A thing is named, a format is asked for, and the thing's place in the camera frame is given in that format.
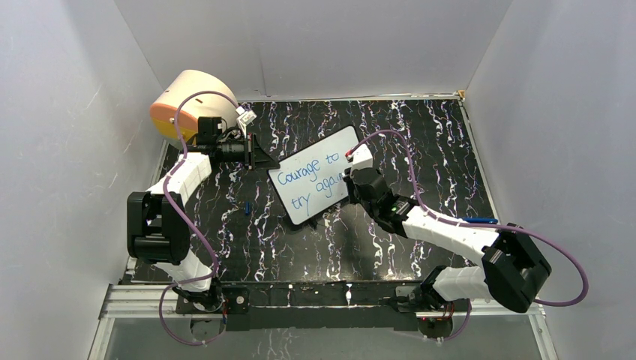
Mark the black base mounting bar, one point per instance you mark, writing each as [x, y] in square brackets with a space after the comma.
[402, 305]

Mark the blue whiteboard eraser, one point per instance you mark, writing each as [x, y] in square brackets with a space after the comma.
[480, 220]

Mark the beige and orange cylinder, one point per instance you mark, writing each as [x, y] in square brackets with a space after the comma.
[214, 99]

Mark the small black-framed whiteboard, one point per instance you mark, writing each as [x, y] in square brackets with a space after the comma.
[311, 180]

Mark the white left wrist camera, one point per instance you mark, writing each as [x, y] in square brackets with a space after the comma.
[244, 118]

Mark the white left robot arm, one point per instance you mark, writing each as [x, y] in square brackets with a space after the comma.
[158, 229]

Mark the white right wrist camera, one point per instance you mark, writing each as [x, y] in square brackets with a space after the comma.
[359, 159]

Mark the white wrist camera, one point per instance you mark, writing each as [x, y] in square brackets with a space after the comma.
[359, 159]
[244, 118]

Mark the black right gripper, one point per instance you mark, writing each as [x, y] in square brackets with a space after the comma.
[352, 183]

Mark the aluminium frame rail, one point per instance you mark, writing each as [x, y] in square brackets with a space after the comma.
[142, 302]

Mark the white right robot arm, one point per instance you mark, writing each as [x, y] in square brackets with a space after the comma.
[507, 267]

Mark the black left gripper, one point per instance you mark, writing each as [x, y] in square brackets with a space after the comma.
[260, 159]

